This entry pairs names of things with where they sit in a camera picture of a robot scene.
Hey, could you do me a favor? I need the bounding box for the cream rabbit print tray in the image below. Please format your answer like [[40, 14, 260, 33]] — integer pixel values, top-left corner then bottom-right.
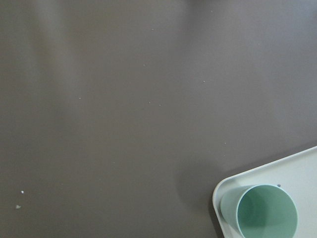
[[212, 147, 317, 238]]

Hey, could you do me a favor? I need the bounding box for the green plastic cup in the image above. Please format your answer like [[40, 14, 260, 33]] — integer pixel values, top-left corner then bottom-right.
[[220, 184, 298, 238]]

